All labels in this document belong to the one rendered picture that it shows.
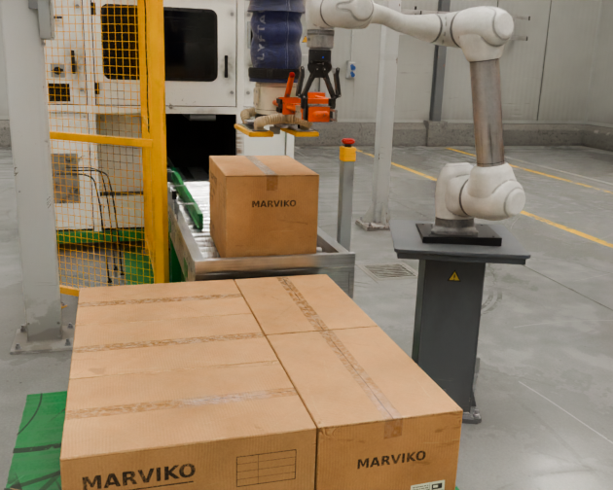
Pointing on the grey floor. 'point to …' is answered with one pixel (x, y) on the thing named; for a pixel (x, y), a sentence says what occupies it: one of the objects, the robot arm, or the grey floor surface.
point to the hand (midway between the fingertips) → (317, 111)
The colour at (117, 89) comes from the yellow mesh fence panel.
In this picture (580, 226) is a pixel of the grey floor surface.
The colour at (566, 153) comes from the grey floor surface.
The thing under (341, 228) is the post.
